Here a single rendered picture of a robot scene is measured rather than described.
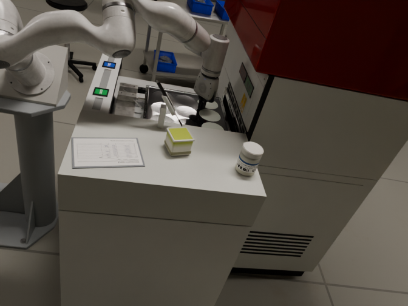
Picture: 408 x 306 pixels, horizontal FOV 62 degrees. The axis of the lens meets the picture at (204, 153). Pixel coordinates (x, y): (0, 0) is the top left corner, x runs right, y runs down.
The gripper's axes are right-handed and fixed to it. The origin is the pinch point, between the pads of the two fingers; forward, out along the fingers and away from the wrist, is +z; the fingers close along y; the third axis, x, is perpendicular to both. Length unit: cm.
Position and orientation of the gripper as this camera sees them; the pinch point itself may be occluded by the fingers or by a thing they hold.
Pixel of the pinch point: (201, 105)
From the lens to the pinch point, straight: 156.1
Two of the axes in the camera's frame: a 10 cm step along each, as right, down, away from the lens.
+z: -2.3, 7.8, 5.8
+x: 6.7, -3.1, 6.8
